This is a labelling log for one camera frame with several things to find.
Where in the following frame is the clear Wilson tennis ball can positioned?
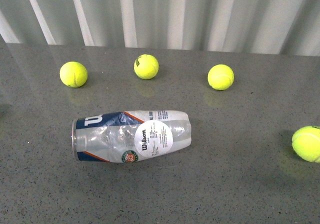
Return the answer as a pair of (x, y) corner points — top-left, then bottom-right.
(71, 110), (192, 163)

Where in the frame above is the middle yellow Wilson tennis ball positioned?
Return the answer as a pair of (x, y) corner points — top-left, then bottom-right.
(133, 54), (159, 80)

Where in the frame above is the yellow tennis ball behind can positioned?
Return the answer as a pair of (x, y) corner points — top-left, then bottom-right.
(207, 64), (235, 91)

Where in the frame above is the far left yellow tennis ball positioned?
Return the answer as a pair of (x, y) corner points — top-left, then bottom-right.
(59, 61), (88, 88)

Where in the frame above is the near right yellow tennis ball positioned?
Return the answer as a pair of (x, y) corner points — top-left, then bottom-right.
(292, 126), (320, 163)

